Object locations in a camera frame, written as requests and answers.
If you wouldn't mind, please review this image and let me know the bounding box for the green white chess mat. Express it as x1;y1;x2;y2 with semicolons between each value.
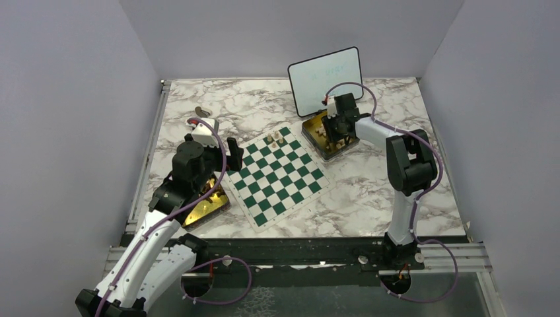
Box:
224;126;335;232

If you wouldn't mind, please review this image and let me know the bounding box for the gold tin with white pieces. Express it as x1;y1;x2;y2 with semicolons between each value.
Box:
302;110;359;162

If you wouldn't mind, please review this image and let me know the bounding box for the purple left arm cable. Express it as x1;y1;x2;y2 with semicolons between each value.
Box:
94;117;254;317

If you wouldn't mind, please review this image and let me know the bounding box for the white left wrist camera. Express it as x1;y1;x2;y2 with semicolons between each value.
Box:
188;118;219;148

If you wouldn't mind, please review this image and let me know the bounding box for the gold tin with dark pieces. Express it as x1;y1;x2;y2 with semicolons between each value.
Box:
182;184;231;231

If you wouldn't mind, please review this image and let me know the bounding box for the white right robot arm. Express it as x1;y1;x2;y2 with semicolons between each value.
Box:
322;93;438;269

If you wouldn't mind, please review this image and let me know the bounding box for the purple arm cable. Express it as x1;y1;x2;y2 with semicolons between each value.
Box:
322;81;460;304
94;117;254;317

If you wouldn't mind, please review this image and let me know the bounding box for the small whiteboard with stand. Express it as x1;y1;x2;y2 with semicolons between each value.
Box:
287;46;364;118

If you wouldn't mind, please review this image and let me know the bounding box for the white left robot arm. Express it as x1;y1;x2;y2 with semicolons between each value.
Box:
75;133;244;316

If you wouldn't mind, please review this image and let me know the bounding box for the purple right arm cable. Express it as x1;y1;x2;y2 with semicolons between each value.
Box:
322;81;460;304

